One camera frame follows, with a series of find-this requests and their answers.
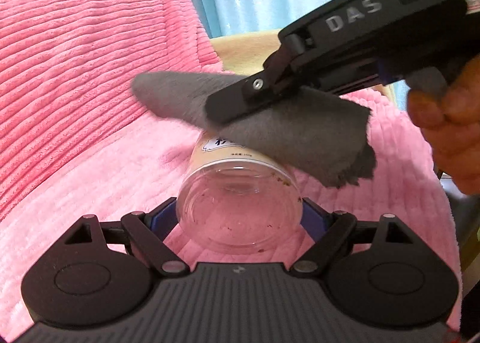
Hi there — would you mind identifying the clear plastic jar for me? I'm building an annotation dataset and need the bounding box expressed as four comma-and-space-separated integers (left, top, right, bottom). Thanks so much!
176, 132, 303, 255

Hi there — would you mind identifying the grey cleaning cloth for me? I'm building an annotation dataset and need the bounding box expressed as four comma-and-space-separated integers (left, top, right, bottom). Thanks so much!
131, 71, 377, 188

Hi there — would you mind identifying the right hand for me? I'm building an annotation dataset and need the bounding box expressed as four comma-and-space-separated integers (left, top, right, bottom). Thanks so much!
407, 57, 480, 195

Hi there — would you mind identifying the yellow sofa cover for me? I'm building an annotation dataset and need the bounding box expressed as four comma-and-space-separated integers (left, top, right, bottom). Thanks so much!
207, 29, 399, 104

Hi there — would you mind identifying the pink ribbed blanket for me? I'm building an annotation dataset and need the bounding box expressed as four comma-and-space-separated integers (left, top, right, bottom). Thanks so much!
1, 0, 461, 342

